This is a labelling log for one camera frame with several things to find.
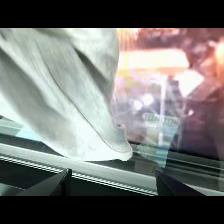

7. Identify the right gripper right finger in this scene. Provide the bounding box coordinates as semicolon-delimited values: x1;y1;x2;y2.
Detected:
154;169;205;197

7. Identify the grey garment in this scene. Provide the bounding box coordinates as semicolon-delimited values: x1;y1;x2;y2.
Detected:
0;28;134;163

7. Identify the silver frame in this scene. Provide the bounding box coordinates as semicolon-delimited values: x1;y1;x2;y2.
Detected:
0;142;224;197

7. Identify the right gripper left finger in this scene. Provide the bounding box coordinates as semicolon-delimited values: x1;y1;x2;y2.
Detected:
17;168;73;197

